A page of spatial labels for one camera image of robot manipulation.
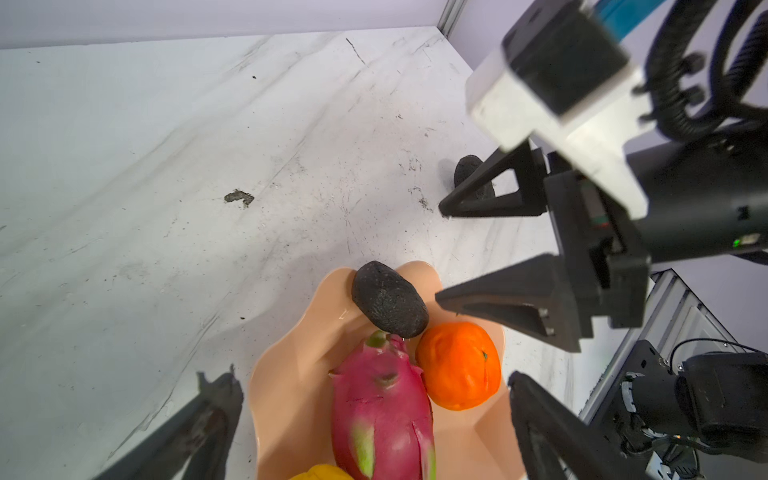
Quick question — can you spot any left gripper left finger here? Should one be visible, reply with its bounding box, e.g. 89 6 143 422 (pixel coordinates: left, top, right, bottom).
98 370 244 479

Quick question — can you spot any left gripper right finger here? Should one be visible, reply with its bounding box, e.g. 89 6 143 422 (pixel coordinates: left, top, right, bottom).
508 371 648 479

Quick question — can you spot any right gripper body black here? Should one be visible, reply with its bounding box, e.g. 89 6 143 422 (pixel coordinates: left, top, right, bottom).
544 152 650 330

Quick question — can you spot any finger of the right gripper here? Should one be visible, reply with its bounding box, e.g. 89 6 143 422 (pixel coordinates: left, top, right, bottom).
435 254 582 353
439 141 547 218

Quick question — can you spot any orange tangerine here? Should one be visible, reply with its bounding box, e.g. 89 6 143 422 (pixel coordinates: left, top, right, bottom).
416 322 501 411

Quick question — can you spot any yellow pear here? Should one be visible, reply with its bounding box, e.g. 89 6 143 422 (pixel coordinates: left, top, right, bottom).
290 464 353 480

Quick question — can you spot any pink dragon fruit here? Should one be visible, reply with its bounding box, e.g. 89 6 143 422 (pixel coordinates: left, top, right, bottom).
329 331 437 479

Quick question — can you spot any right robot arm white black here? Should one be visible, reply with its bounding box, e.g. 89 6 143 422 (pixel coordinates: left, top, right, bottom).
436 1 767 352

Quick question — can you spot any pink scalloped fruit bowl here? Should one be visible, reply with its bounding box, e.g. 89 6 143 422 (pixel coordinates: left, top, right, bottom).
249 261 525 479

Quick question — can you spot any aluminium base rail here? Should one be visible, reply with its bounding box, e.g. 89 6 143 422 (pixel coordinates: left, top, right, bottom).
573 269 744 422

